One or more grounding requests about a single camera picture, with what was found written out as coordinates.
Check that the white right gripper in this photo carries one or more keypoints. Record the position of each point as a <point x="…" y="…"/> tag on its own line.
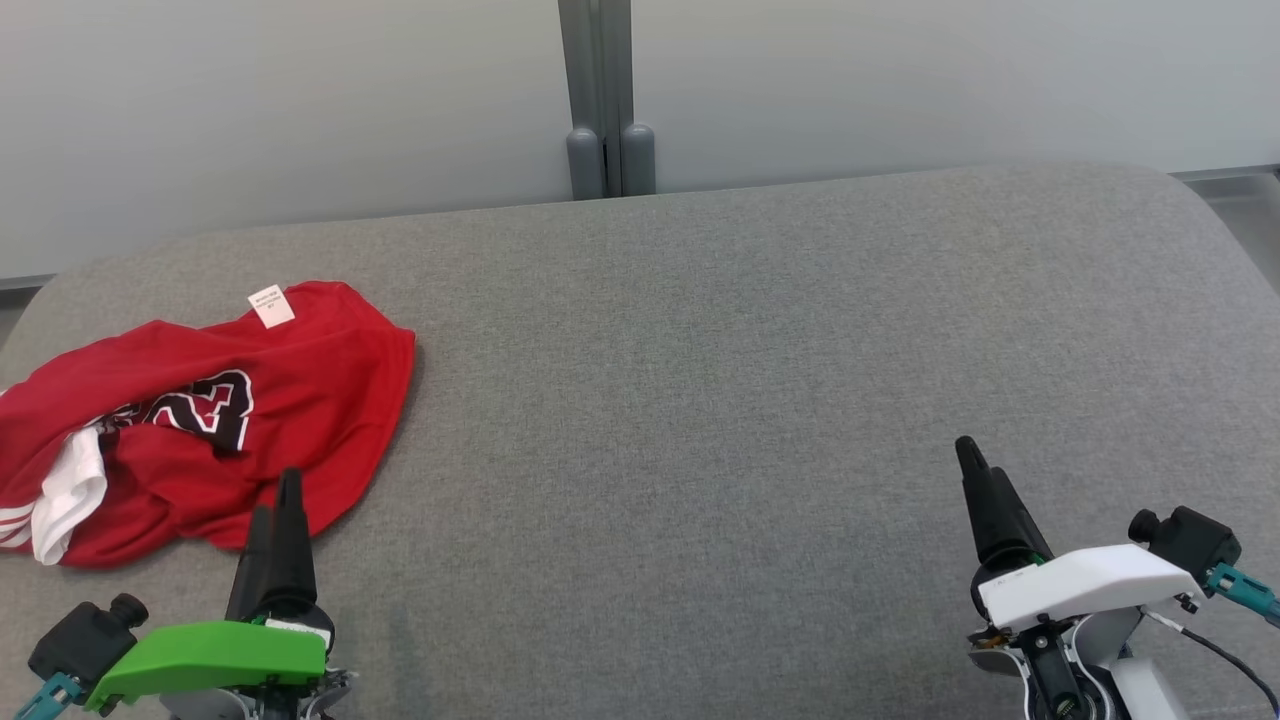
<point x="1090" y="585"/>

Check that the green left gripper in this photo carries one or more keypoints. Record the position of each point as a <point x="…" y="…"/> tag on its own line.
<point x="220" y="655"/>

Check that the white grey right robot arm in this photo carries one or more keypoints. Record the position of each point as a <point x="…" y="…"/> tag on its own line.
<point x="1145" y="690"/>

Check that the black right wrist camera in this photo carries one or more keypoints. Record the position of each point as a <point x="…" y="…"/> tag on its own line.
<point x="1190" y="540"/>

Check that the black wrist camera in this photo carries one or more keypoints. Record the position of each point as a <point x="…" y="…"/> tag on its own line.
<point x="1190" y="540"/>
<point x="80" y="640"/>

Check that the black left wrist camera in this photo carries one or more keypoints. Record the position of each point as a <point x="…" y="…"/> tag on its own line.
<point x="80" y="640"/>

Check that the grey partition base rail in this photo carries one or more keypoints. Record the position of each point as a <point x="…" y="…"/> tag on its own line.
<point x="1230" y="173"/>

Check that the grey cylindrical post foot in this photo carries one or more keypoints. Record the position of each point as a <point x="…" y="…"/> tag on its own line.
<point x="585" y="165"/>
<point x="638" y="160"/>

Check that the grey partition post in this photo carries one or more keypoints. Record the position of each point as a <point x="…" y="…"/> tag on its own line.
<point x="598" y="60"/>

